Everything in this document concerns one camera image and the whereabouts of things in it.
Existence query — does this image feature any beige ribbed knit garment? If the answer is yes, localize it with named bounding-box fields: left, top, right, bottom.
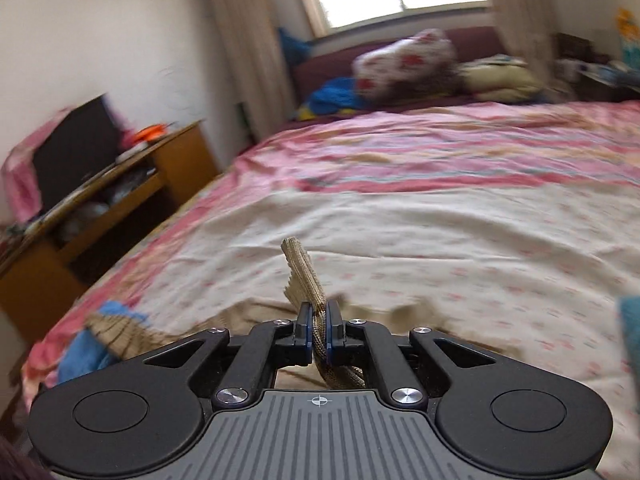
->
left=85, top=237, right=481, bottom=391

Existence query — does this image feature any person's maroon clothing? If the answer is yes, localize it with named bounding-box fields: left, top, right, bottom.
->
left=0, top=435, right=51, bottom=480

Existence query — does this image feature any black television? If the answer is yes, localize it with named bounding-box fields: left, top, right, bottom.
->
left=31, top=94, right=132, bottom=216

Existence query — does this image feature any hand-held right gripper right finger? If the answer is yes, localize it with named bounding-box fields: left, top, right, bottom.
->
left=325, top=300, right=502, bottom=409

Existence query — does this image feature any blue bag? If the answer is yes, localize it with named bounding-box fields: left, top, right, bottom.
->
left=277, top=27, right=316, bottom=66

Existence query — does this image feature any white plastic bag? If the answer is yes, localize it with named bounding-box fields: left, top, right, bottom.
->
left=100, top=170, right=156, bottom=206

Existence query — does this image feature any cluttered nightstand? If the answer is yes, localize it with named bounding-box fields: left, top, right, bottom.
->
left=552, top=32, right=640, bottom=103

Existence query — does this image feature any wooden cabinet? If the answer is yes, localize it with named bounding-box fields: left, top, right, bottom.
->
left=0, top=120, right=221, bottom=346

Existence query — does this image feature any beige curtain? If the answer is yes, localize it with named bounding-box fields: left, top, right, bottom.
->
left=197, top=0, right=296, bottom=126
left=475, top=0, right=558, bottom=91

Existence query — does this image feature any teal fuzzy cloth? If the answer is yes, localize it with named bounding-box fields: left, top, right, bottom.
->
left=617, top=295, right=640, bottom=376

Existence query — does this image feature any pink floral bedsheet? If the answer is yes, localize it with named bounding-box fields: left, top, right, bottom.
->
left=22, top=100, right=640, bottom=480

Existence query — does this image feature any pink cloth cover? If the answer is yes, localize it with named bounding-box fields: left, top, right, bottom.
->
left=0, top=92, right=136, bottom=226

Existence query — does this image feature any yellow-green pillow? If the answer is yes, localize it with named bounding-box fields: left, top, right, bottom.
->
left=457, top=54, right=543, bottom=103

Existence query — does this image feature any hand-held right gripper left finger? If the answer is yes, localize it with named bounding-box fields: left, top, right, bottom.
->
left=143, top=303, right=316, bottom=408

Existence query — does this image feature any maroon sofa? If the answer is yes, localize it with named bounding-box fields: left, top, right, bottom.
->
left=290, top=25, right=506, bottom=121

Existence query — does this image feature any white red floral pillow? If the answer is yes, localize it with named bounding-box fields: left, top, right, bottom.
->
left=351, top=27, right=458, bottom=98

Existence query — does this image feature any blue yellow cloth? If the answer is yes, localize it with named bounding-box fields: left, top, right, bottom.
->
left=297, top=76, right=373, bottom=118

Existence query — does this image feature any yellow teal wall poster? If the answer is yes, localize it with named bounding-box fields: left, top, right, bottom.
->
left=615, top=7, right=640, bottom=66

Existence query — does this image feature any orange object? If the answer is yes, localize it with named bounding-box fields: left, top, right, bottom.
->
left=131, top=124, right=168, bottom=143

